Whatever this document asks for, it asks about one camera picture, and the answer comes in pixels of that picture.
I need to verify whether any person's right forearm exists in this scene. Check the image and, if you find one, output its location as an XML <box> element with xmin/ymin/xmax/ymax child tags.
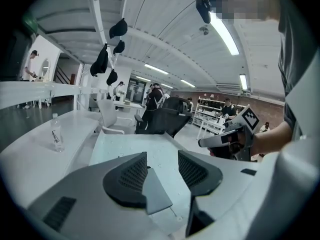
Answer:
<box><xmin>250</xmin><ymin>120</ymin><xmax>294</xmax><ymax>158</ymax></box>

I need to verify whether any person's grey shirt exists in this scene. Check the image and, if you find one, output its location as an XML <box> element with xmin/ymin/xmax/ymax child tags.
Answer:
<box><xmin>276</xmin><ymin>0</ymin><xmax>320</xmax><ymax>147</ymax></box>

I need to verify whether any long white bench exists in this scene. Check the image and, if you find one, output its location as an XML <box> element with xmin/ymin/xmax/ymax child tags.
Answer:
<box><xmin>0</xmin><ymin>108</ymin><xmax>104</xmax><ymax>205</ymax></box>

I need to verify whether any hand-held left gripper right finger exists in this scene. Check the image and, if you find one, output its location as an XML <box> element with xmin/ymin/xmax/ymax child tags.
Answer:
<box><xmin>177</xmin><ymin>149</ymin><xmax>278</xmax><ymax>240</ymax></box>

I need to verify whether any black head camera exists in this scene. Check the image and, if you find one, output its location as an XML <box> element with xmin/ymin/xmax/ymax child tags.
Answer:
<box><xmin>195</xmin><ymin>0</ymin><xmax>212</xmax><ymax>25</ymax></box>

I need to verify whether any white storage shelf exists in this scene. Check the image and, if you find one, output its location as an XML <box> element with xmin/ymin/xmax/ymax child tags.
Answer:
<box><xmin>192</xmin><ymin>96</ymin><xmax>248</xmax><ymax>135</ymax></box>

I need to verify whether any black office chair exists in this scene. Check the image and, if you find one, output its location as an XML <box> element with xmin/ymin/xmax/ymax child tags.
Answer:
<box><xmin>134</xmin><ymin>96</ymin><xmax>194</xmax><ymax>139</ymax></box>

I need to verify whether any person's face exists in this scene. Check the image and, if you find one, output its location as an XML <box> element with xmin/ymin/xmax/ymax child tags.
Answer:
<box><xmin>208</xmin><ymin>0</ymin><xmax>281</xmax><ymax>26</ymax></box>

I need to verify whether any clear plastic bottle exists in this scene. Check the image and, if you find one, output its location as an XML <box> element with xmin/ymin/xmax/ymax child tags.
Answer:
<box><xmin>50</xmin><ymin>113</ymin><xmax>66</xmax><ymax>153</ymax></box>

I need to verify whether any group of ceiling light strips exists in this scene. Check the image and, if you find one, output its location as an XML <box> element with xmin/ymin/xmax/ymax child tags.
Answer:
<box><xmin>135</xmin><ymin>10</ymin><xmax>249</xmax><ymax>91</ymax></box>

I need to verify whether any white chair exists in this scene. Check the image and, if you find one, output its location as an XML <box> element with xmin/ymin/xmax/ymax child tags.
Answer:
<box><xmin>96</xmin><ymin>99</ymin><xmax>136</xmax><ymax>136</ymax></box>

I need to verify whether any white table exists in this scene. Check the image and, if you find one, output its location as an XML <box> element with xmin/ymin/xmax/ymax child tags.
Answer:
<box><xmin>196</xmin><ymin>118</ymin><xmax>226</xmax><ymax>140</ymax></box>

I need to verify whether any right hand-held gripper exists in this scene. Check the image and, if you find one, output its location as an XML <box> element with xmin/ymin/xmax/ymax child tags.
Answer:
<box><xmin>198</xmin><ymin>104</ymin><xmax>260</xmax><ymax>162</ymax></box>

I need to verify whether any white vanity with oval mirror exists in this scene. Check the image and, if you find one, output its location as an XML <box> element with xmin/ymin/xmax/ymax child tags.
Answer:
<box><xmin>37</xmin><ymin>58</ymin><xmax>53</xmax><ymax>108</ymax></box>

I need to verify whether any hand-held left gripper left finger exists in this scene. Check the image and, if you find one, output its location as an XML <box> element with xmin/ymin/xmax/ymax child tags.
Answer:
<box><xmin>26</xmin><ymin>151</ymin><xmax>176</xmax><ymax>240</ymax></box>

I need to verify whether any dark staircase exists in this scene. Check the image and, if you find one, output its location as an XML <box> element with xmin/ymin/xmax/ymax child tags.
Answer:
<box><xmin>53</xmin><ymin>63</ymin><xmax>76</xmax><ymax>85</ymax></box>

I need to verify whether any white desk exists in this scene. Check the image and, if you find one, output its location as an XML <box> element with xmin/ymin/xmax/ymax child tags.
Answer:
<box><xmin>114</xmin><ymin>100</ymin><xmax>146</xmax><ymax>117</ymax></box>

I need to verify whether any black cap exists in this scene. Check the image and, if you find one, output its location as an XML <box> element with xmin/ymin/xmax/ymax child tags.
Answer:
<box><xmin>112</xmin><ymin>39</ymin><xmax>126</xmax><ymax>56</ymax></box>
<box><xmin>89</xmin><ymin>43</ymin><xmax>109</xmax><ymax>78</ymax></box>
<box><xmin>106</xmin><ymin>69</ymin><xmax>119</xmax><ymax>87</ymax></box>
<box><xmin>108</xmin><ymin>17</ymin><xmax>129</xmax><ymax>40</ymax></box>

